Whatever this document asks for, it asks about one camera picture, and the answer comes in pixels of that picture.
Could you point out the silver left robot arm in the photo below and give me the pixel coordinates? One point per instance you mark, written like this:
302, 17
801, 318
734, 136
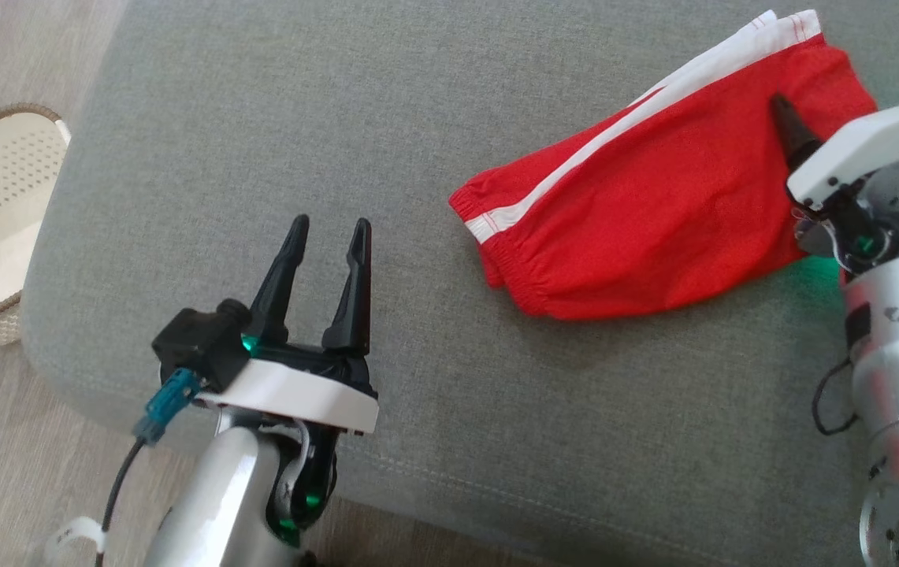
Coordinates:
213, 504

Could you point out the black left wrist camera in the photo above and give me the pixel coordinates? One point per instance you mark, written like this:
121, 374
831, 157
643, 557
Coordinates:
201, 342

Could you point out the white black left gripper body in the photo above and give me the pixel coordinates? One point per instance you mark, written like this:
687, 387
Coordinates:
299, 390

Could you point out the red Bulls 23 shorts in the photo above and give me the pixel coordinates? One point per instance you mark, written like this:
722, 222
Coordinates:
654, 213

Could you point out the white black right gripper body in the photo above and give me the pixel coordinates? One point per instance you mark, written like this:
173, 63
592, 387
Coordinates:
859, 150

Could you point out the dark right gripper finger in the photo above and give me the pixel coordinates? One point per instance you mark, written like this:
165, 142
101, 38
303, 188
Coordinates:
794, 130

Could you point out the grey fabric sofa seat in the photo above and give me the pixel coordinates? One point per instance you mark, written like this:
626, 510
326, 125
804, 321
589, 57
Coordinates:
449, 409

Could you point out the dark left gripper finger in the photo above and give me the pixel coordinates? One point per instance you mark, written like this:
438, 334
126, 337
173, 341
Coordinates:
280, 291
354, 299

